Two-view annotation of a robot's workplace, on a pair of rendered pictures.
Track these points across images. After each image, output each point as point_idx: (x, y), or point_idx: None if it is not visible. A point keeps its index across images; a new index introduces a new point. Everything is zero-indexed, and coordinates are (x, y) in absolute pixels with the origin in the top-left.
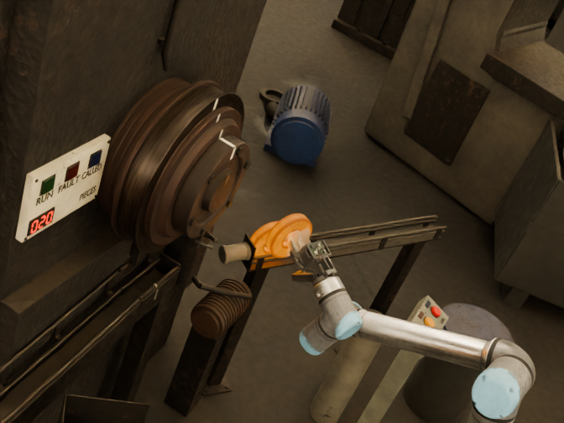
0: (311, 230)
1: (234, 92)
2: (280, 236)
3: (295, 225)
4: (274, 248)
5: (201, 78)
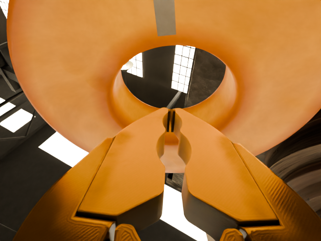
0: (52, 125)
1: (192, 96)
2: (258, 138)
3: (178, 162)
4: (315, 69)
5: (262, 157)
